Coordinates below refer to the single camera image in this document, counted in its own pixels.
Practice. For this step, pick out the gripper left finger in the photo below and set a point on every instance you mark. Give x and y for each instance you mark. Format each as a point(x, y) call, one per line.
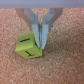
point(34, 20)

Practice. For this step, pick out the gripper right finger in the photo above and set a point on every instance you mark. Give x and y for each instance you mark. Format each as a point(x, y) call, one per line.
point(47, 20)

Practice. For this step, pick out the yellow block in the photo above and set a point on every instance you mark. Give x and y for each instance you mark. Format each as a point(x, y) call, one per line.
point(28, 44)

